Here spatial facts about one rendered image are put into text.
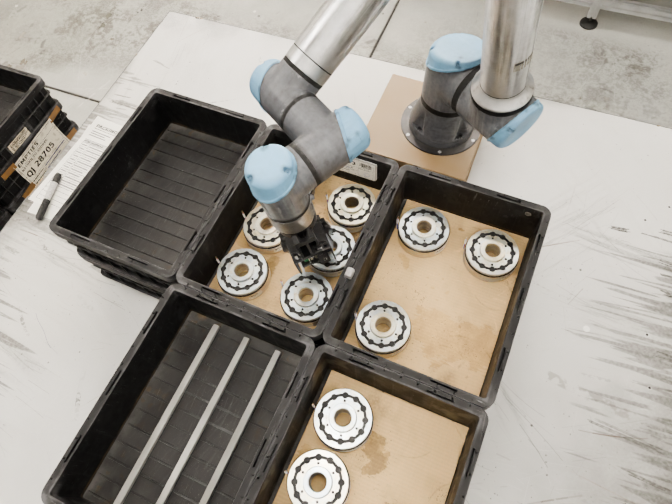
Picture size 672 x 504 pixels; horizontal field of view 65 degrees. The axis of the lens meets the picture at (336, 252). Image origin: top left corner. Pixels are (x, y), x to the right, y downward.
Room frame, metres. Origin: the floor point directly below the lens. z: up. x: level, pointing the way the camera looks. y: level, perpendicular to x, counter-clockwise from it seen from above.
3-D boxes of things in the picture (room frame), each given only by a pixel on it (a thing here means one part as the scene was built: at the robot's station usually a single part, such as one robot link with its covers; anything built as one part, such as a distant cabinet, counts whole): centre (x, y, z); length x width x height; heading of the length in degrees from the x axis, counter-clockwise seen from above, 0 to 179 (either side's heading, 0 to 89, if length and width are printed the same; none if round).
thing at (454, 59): (0.81, -0.31, 0.96); 0.13 x 0.12 x 0.14; 29
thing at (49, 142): (1.27, 0.94, 0.41); 0.31 x 0.02 x 0.16; 150
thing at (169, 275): (0.69, 0.33, 0.92); 0.40 x 0.30 x 0.02; 148
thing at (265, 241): (0.57, 0.13, 0.86); 0.10 x 0.10 x 0.01
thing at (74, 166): (0.91, 0.60, 0.70); 0.33 x 0.23 x 0.01; 150
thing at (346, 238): (0.49, 0.01, 0.86); 0.10 x 0.10 x 0.01
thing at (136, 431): (0.19, 0.29, 0.87); 0.40 x 0.30 x 0.11; 148
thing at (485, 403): (0.37, -0.18, 0.92); 0.40 x 0.30 x 0.02; 148
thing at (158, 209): (0.69, 0.33, 0.87); 0.40 x 0.30 x 0.11; 148
